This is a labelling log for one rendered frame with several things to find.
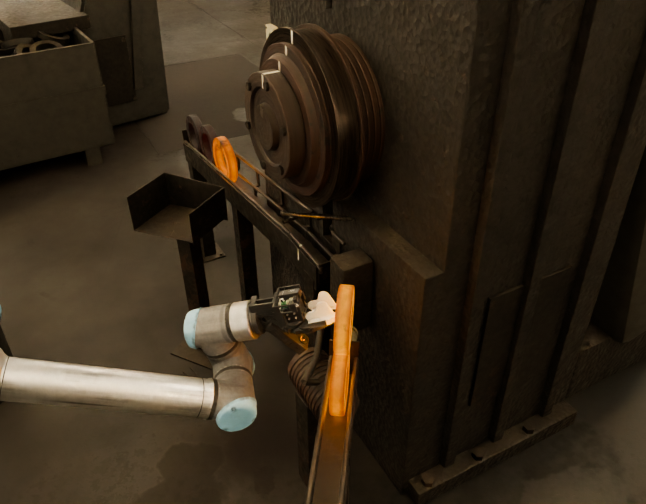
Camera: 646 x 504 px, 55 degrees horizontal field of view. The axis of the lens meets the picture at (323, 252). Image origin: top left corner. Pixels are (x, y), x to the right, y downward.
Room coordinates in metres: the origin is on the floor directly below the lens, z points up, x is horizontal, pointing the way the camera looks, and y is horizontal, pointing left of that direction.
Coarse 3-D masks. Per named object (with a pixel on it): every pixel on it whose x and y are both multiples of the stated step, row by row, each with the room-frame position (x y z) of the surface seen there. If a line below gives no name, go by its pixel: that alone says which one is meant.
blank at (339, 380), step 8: (336, 360) 0.98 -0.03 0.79; (344, 360) 0.97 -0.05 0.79; (336, 368) 0.96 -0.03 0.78; (344, 368) 0.96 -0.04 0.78; (336, 376) 0.94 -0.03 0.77; (344, 376) 0.94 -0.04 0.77; (336, 384) 0.93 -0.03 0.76; (344, 384) 0.93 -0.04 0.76; (336, 392) 0.92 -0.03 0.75; (344, 392) 0.92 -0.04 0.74; (336, 400) 0.91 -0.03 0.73; (344, 400) 0.92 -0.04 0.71; (336, 408) 0.91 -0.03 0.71; (344, 408) 0.93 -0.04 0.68
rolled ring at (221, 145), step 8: (224, 136) 2.20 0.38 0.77; (216, 144) 2.20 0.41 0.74; (224, 144) 2.14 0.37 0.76; (216, 152) 2.23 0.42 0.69; (224, 152) 2.13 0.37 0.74; (232, 152) 2.12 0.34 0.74; (216, 160) 2.22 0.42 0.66; (232, 160) 2.11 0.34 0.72; (224, 168) 2.21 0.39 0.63; (232, 168) 2.10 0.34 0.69; (232, 176) 2.10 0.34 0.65
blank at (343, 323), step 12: (348, 288) 1.04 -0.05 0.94; (348, 300) 1.00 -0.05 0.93; (336, 312) 0.98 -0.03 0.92; (348, 312) 0.98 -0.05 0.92; (336, 324) 0.97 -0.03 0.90; (348, 324) 0.96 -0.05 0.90; (336, 336) 0.95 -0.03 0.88; (348, 336) 0.95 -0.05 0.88; (336, 348) 0.95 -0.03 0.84; (348, 348) 0.95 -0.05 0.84
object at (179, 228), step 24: (144, 192) 1.90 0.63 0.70; (168, 192) 2.00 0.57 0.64; (192, 192) 1.95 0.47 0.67; (216, 192) 1.85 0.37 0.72; (144, 216) 1.88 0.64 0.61; (168, 216) 1.91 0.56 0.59; (192, 216) 1.72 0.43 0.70; (216, 216) 1.83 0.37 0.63; (192, 240) 1.71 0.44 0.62; (192, 264) 1.81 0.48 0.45; (192, 288) 1.82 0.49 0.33; (192, 360) 1.76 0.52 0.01
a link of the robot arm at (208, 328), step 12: (192, 312) 1.07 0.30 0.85; (204, 312) 1.06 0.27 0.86; (216, 312) 1.05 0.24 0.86; (228, 312) 1.04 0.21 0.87; (192, 324) 1.04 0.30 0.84; (204, 324) 1.03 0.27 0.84; (216, 324) 1.03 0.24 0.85; (228, 324) 1.02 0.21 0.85; (192, 336) 1.03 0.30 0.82; (204, 336) 1.02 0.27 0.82; (216, 336) 1.02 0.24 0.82; (228, 336) 1.01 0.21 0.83; (204, 348) 1.03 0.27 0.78; (216, 348) 1.02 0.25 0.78; (228, 348) 1.03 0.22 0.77
